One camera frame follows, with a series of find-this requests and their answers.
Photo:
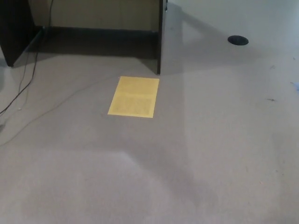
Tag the yellow paper sheet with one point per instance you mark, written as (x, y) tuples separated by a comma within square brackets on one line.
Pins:
[(134, 95)]

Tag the round black floor grommet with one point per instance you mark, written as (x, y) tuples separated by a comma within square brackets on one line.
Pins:
[(237, 40)]

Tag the dark brown wooden desk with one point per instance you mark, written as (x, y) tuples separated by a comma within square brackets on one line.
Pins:
[(14, 28)]

